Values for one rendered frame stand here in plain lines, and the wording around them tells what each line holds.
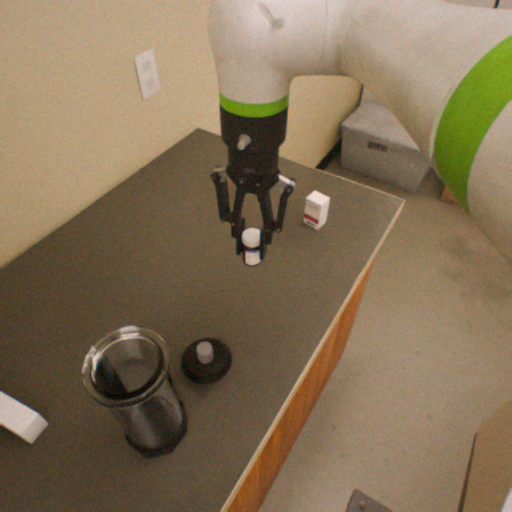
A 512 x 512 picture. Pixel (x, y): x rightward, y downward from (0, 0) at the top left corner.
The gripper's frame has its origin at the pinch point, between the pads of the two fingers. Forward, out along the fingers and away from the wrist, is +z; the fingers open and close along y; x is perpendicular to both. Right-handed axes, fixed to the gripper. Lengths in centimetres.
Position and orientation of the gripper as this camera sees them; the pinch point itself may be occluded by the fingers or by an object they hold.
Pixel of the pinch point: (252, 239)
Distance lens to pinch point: 71.9
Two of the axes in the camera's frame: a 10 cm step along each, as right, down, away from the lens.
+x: 2.5, -7.1, 6.6
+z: -0.2, 6.8, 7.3
